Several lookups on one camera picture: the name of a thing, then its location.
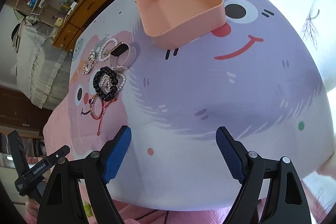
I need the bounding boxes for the red string bracelet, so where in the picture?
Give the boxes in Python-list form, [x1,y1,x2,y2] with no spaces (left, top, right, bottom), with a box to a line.
[88,94,118,136]

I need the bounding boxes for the black bead bracelet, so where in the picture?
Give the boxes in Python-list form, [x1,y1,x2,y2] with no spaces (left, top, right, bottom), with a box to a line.
[92,66,120,102]

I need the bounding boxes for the long pearl necklace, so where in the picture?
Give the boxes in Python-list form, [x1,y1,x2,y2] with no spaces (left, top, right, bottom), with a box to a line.
[100,70,127,92]

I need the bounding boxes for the round pearl bracelet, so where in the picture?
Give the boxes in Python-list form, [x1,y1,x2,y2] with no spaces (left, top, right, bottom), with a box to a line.
[98,37,120,62]

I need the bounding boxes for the pink fluffy blanket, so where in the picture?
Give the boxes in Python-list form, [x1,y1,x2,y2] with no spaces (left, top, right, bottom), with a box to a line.
[43,98,335,223]

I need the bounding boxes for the white lace covered furniture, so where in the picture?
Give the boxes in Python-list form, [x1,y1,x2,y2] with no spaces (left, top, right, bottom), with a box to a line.
[11,20,72,110]

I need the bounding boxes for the cartoon monster table mat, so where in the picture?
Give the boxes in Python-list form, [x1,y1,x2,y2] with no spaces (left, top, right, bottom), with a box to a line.
[68,0,334,211]

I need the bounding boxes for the pink plastic tray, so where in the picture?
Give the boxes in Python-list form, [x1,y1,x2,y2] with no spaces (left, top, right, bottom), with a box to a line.
[135,0,226,50]

